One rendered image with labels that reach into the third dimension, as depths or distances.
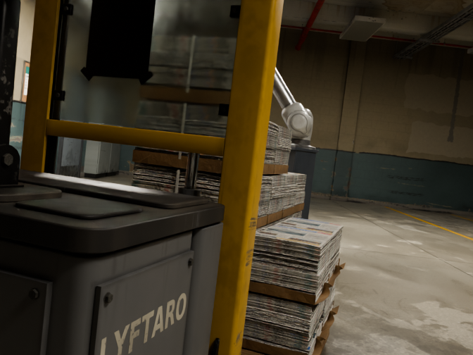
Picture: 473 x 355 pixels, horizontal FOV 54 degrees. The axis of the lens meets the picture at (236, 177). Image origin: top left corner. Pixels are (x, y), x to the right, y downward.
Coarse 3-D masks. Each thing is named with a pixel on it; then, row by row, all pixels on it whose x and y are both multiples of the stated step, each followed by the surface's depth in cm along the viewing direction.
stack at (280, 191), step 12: (264, 180) 197; (276, 180) 218; (288, 180) 243; (300, 180) 275; (264, 192) 199; (276, 192) 219; (288, 192) 244; (300, 192) 280; (264, 204) 202; (276, 204) 223; (288, 204) 250; (288, 216) 257; (300, 216) 288; (264, 228) 207
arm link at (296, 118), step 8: (280, 80) 306; (280, 88) 305; (280, 96) 305; (288, 96) 305; (280, 104) 308; (288, 104) 304; (296, 104) 302; (288, 112) 302; (296, 112) 298; (304, 112) 299; (288, 120) 300; (296, 120) 296; (304, 120) 296; (296, 128) 297; (304, 128) 298
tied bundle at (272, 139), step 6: (270, 126) 196; (276, 126) 205; (270, 132) 197; (276, 132) 206; (270, 138) 198; (276, 138) 206; (270, 144) 199; (276, 144) 207; (270, 150) 202; (270, 156) 203; (264, 162) 195; (270, 162) 204; (264, 174) 204
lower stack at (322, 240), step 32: (288, 224) 224; (320, 224) 237; (256, 256) 183; (288, 256) 179; (320, 256) 176; (288, 288) 178; (320, 288) 189; (256, 320) 182; (288, 320) 178; (320, 320) 211; (256, 352) 183
